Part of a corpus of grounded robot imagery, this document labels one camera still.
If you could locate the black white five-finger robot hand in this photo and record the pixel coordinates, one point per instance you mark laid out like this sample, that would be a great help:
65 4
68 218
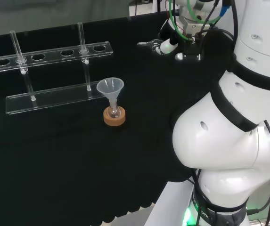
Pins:
191 50

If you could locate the clear acrylic funnel stand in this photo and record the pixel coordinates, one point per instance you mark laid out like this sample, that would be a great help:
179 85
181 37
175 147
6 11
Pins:
54 99

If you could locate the clear cloth clip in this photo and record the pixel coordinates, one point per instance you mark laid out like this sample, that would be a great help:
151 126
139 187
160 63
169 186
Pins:
26 34
73 26

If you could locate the small glass round-bottom flask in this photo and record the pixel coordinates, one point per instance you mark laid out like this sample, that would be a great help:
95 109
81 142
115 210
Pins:
114 113

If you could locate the black bench cloth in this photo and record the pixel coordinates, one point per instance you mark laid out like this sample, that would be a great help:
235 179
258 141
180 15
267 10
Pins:
54 153

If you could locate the translucent plastic funnel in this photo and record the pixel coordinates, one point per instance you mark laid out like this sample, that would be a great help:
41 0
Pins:
110 87

